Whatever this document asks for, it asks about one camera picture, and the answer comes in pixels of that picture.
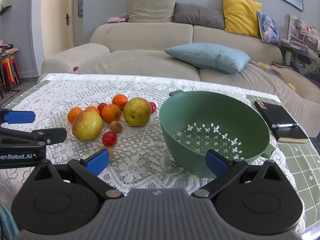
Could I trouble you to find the red cherry tomato front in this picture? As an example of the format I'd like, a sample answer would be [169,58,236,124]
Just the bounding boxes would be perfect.
[102,131,117,147]

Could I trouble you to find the red cherry tomato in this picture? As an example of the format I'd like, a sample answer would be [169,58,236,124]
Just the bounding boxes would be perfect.
[149,102,157,114]
[97,102,107,113]
[102,131,117,147]

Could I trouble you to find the red-yellow apple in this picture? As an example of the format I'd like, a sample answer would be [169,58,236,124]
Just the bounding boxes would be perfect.
[72,109,103,141]

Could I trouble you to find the brown kiwi fruit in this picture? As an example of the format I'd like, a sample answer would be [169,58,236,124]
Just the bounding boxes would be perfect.
[109,120,123,134]

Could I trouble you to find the large orange mandarin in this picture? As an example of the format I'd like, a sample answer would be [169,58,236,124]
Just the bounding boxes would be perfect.
[101,104,121,124]

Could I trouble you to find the orange mandarin small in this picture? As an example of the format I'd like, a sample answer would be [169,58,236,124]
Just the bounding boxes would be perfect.
[85,106,101,115]

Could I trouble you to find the green-yellow pear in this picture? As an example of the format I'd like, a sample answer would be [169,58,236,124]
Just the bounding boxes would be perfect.
[123,98,152,127]

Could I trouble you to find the orange mandarin back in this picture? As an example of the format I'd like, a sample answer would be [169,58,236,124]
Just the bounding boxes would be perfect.
[112,94,128,111]

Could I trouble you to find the brown kiwi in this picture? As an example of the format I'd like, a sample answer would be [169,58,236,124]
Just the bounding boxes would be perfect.
[106,147,114,161]

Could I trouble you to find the stacked colourful stools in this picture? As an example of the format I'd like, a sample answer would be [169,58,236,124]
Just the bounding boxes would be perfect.
[1,53,21,91]

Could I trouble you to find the green plastic colander bowl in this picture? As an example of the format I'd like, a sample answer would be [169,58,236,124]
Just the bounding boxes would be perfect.
[159,90,275,179]

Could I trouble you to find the red cherry tomato middle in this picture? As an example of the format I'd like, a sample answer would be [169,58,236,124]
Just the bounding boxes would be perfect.
[97,102,107,113]

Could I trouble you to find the black notebook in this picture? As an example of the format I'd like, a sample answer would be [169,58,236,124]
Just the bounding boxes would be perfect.
[254,101,308,144]

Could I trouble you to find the green grid table mat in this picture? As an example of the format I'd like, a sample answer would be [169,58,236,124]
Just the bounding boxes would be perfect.
[245,93,320,228]

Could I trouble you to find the black silver pen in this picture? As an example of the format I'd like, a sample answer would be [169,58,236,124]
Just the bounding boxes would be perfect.
[271,123,298,129]

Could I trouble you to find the red cherry tomato right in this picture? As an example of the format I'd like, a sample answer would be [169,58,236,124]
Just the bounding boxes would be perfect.
[149,102,157,114]

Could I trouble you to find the books on sofa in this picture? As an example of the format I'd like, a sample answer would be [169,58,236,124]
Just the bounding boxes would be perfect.
[250,60,296,91]

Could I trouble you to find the light blue cushion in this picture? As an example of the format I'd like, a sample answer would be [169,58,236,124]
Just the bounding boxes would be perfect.
[165,43,251,74]

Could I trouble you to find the cream door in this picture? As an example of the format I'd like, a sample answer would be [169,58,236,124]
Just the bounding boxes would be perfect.
[41,0,74,58]

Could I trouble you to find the beige sofa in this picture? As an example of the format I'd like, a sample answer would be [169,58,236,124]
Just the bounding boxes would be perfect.
[42,23,319,137]

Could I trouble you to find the cluttered side table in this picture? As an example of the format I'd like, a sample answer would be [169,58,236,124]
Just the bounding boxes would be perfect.
[281,15,319,78]

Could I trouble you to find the blue floral cushion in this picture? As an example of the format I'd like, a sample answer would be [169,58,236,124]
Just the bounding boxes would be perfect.
[257,10,281,48]

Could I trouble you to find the pink items on sofa back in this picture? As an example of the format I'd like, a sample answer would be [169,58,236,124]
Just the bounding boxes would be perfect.
[107,14,129,23]

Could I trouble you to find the yellow cushion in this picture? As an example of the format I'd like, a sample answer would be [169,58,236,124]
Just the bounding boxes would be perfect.
[222,0,263,38]

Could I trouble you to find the grey cushion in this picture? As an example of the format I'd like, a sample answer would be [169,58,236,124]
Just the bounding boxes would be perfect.
[172,3,225,30]

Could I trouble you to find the beige back cushion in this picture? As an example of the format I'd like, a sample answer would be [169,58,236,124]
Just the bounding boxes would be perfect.
[128,0,176,22]

